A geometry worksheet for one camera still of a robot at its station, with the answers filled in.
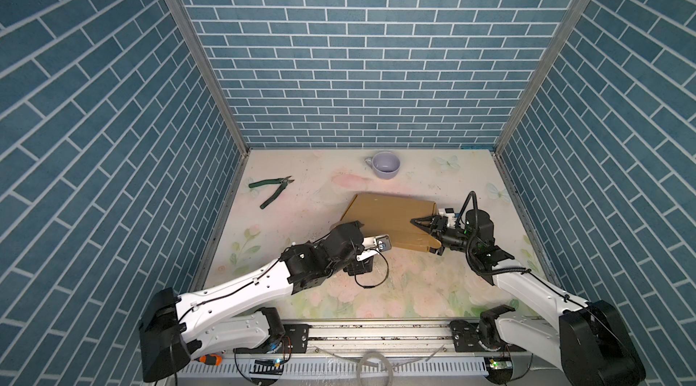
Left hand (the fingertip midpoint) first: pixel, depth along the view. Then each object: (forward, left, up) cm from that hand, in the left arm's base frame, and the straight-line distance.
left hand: (372, 240), depth 75 cm
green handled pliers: (+34, +34, -16) cm, 50 cm away
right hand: (+4, -13, -1) cm, 14 cm away
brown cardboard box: (+7, -6, +1) cm, 10 cm away
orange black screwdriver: (-26, +42, -16) cm, 52 cm away
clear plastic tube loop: (-24, -1, -20) cm, 31 cm away
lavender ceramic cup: (+41, -8, -13) cm, 44 cm away
